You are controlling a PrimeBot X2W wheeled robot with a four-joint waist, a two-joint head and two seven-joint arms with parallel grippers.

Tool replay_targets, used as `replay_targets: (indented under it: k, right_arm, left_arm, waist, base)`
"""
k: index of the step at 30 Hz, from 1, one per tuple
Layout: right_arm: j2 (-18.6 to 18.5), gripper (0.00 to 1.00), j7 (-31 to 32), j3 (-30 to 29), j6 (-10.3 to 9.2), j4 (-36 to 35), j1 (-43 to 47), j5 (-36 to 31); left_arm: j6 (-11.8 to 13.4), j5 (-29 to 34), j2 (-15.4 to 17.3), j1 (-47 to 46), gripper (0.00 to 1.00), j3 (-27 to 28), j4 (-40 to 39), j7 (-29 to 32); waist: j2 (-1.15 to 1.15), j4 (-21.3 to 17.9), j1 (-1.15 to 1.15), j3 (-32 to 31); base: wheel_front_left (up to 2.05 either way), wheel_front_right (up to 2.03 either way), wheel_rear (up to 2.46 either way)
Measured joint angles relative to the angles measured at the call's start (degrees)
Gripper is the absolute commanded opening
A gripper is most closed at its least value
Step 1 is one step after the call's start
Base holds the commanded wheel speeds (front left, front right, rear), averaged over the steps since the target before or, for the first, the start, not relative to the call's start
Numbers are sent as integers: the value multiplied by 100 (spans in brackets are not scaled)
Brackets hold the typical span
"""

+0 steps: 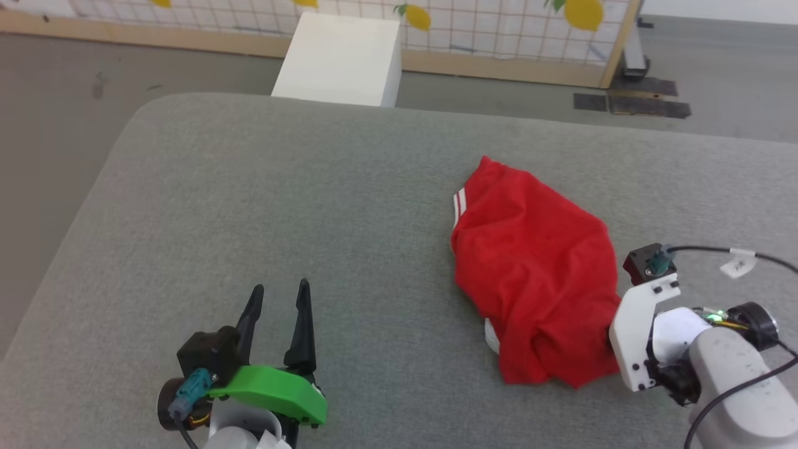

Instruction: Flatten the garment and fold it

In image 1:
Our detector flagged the red white polo shirt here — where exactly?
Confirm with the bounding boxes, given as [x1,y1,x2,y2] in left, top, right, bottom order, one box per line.
[449,155,625,389]

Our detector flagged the black right camera cable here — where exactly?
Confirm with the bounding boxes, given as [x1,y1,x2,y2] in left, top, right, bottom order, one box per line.
[648,244,798,276]

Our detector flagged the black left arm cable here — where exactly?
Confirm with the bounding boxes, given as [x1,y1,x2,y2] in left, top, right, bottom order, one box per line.
[167,368,216,449]

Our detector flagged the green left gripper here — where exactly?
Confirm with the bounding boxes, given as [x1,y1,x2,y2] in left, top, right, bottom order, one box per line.
[208,278,329,437]

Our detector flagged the lemon pattern grid screen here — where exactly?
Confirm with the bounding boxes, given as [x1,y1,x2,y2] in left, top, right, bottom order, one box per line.
[0,0,644,89]

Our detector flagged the white box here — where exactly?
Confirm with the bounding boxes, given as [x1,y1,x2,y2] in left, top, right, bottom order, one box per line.
[271,11,403,108]

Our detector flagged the long black floor mat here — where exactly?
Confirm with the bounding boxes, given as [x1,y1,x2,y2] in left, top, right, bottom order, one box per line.
[608,94,692,120]

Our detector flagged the grey metal stand foot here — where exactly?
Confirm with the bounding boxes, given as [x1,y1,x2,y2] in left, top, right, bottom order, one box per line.
[620,19,655,80]

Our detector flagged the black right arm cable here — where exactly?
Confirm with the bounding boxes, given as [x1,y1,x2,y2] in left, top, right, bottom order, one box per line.
[685,340,798,449]

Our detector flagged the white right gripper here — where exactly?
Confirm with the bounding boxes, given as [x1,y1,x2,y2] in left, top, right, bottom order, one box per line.
[608,273,682,393]

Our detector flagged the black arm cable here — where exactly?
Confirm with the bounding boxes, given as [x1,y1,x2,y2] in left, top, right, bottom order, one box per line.
[685,340,798,449]
[167,368,216,449]

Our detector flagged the lemon print grid curtain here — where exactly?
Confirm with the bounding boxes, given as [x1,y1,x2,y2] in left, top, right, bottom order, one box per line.
[0,0,632,67]

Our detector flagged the black floor mat under stand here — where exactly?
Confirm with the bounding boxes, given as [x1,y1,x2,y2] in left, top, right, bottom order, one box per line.
[613,76,679,98]

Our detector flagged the white cable label tag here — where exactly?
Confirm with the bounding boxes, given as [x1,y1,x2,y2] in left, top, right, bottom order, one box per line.
[719,248,757,279]

